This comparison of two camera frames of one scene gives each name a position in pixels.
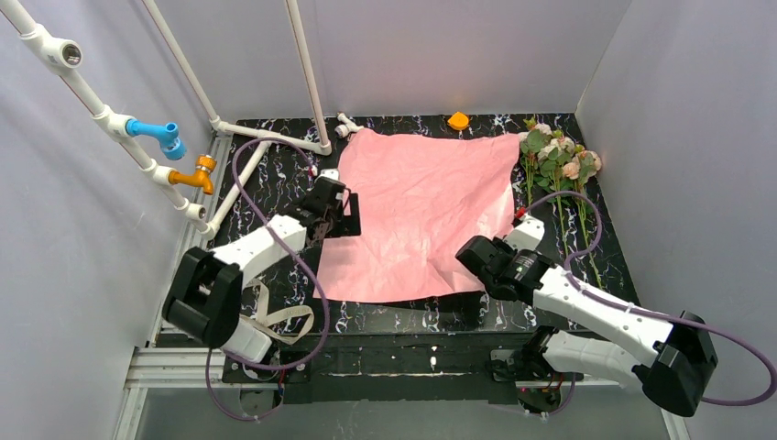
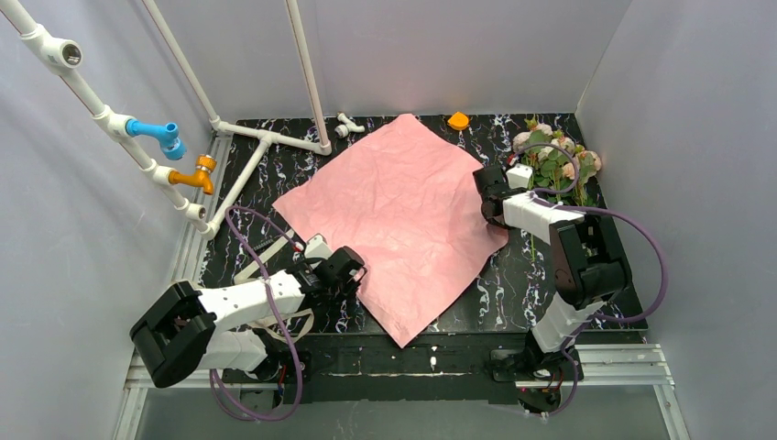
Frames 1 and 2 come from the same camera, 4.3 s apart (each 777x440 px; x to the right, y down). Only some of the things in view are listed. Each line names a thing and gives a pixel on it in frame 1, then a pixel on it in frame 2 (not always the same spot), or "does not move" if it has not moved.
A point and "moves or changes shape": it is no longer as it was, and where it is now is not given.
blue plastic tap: [173, 148] does not move
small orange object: [458, 121] does not move
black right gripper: [472, 259] -> [486, 213]
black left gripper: [339, 218] -> [353, 277]
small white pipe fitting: [348, 126] does not move
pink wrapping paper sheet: [424, 200] moves or changes shape
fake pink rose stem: [585, 165] does not move
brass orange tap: [204, 165] does not move
